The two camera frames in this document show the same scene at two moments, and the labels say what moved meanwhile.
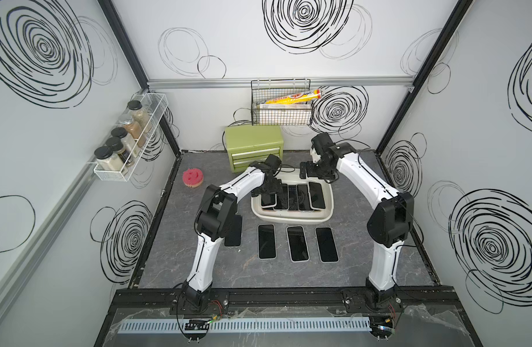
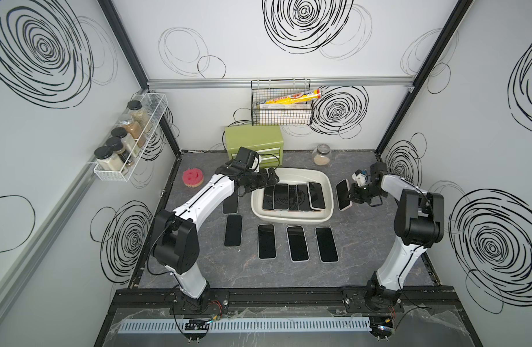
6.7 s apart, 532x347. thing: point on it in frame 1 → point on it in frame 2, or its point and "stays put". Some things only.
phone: x=267 y=241 stays put
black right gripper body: x=315 y=170 → x=362 y=194
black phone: x=298 y=243 stays put
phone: x=269 y=200 → x=342 y=189
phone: x=233 y=237 stays put
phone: x=326 y=244 stays put
